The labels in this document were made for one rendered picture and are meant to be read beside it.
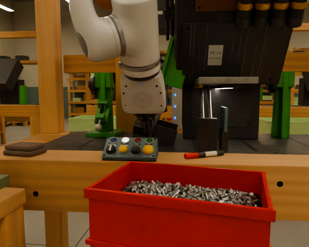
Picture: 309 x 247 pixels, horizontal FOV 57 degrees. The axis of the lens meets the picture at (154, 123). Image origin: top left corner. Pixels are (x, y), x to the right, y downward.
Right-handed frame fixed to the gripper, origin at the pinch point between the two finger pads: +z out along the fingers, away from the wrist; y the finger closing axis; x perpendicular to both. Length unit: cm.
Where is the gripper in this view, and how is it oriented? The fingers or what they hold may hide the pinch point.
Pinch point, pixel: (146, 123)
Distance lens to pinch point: 72.4
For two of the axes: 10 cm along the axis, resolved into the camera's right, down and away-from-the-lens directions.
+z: 0.6, 7.5, 6.6
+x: 0.7, -6.6, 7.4
